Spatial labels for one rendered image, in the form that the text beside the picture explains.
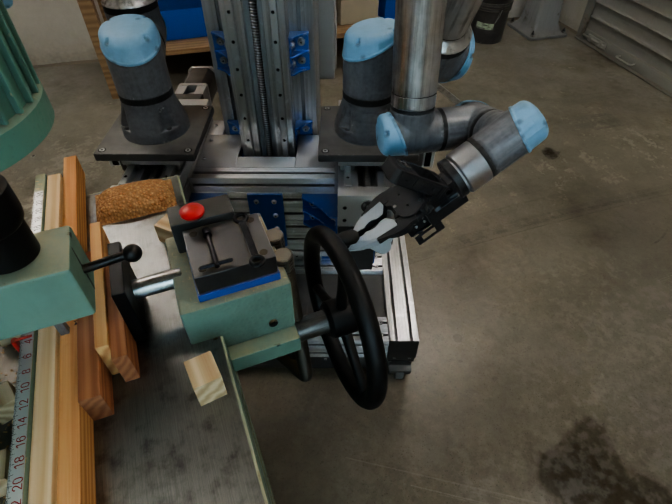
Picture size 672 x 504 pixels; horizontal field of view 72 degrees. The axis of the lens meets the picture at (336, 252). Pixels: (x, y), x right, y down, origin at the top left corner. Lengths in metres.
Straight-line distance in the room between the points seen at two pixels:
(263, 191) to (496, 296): 1.08
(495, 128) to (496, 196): 1.59
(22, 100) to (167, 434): 0.35
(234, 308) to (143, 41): 0.66
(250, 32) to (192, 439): 0.86
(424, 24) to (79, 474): 0.69
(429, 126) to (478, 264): 1.24
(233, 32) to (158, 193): 0.44
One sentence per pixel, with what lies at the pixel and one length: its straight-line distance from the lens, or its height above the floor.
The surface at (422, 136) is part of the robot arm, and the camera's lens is 0.82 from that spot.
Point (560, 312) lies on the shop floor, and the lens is 1.94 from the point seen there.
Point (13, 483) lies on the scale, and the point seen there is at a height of 0.96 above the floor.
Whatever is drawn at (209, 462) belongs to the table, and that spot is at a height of 0.90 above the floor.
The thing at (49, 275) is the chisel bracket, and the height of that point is 1.07.
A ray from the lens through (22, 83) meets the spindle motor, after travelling 0.41.
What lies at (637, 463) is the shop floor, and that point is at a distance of 1.72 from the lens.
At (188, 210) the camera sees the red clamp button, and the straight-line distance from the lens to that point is 0.59.
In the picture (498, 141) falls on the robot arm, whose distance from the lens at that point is 0.77.
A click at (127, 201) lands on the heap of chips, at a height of 0.92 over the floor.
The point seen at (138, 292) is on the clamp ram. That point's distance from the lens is 0.61.
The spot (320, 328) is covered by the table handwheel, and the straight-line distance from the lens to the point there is 0.70.
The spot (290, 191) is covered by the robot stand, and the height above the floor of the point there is 0.69.
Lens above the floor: 1.39
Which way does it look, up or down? 45 degrees down
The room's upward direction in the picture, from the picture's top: straight up
